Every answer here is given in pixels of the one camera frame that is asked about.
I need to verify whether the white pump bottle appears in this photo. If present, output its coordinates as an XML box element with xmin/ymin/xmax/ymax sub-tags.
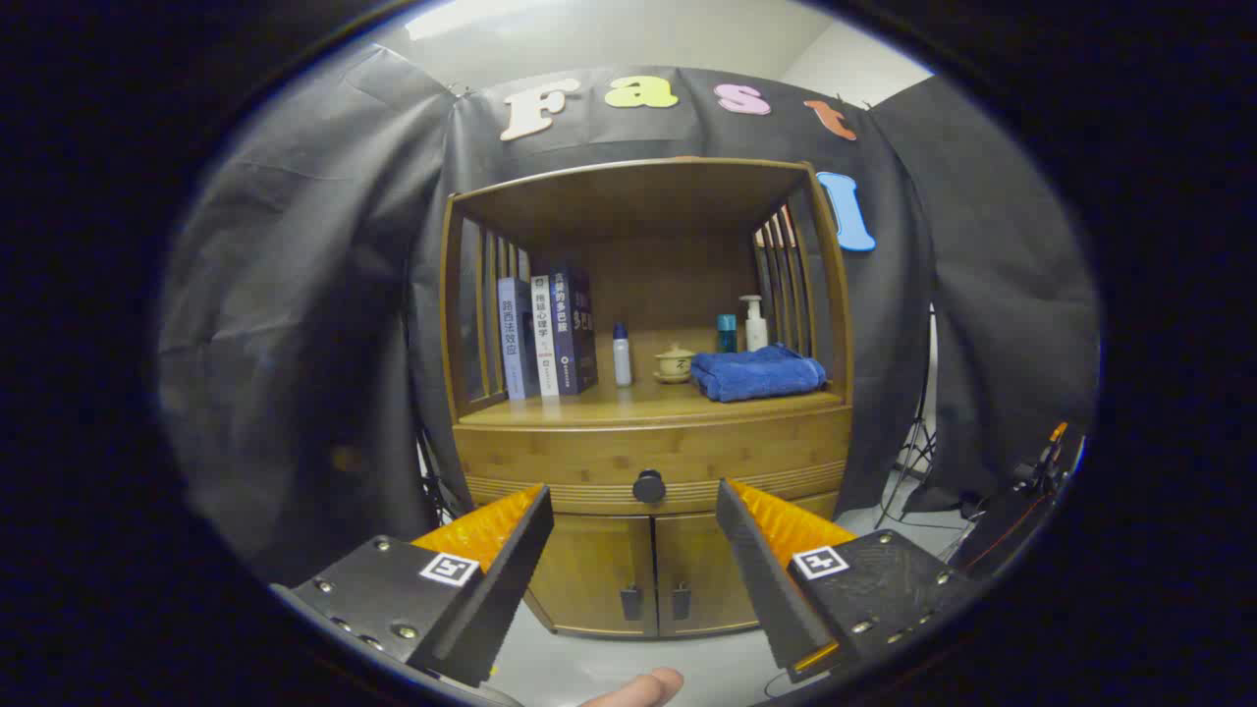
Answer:
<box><xmin>739</xmin><ymin>295</ymin><xmax>770</xmax><ymax>353</ymax></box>

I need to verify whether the light blue book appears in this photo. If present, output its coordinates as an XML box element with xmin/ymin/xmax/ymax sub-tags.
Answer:
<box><xmin>497</xmin><ymin>277</ymin><xmax>539</xmax><ymax>401</ymax></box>

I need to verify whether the dark equipment with orange part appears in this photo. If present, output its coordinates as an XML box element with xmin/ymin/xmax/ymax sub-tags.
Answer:
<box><xmin>948</xmin><ymin>422</ymin><xmax>1081</xmax><ymax>580</ymax></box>

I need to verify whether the white book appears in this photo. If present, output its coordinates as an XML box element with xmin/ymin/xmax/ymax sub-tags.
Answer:
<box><xmin>530</xmin><ymin>274</ymin><xmax>561</xmax><ymax>398</ymax></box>

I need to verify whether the blue folded towel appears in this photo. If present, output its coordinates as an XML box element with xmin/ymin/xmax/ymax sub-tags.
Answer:
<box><xmin>690</xmin><ymin>344</ymin><xmax>828</xmax><ymax>404</ymax></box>

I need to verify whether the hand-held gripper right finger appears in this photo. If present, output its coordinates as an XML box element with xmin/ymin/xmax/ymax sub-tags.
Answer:
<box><xmin>715</xmin><ymin>478</ymin><xmax>986</xmax><ymax>683</ymax></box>

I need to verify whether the dark blue book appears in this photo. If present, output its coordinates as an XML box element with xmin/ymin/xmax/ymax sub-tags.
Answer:
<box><xmin>550</xmin><ymin>267</ymin><xmax>599</xmax><ymax>396</ymax></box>

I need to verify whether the wooden cabinet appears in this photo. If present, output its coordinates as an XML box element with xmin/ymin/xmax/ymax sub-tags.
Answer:
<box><xmin>439</xmin><ymin>157</ymin><xmax>855</xmax><ymax>639</ymax></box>

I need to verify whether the wooden countertop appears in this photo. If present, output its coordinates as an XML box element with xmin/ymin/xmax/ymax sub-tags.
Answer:
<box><xmin>458</xmin><ymin>329</ymin><xmax>847</xmax><ymax>428</ymax></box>

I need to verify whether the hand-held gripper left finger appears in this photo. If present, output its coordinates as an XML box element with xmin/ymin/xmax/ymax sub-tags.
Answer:
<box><xmin>270</xmin><ymin>483</ymin><xmax>555</xmax><ymax>688</ymax></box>

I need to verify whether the black tripod stand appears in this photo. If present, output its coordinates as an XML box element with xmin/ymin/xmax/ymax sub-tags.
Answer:
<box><xmin>874</xmin><ymin>304</ymin><xmax>939</xmax><ymax>531</ymax></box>

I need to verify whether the beige lidded teacup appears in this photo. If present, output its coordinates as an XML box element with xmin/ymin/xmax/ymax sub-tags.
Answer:
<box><xmin>653</xmin><ymin>343</ymin><xmax>697</xmax><ymax>385</ymax></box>

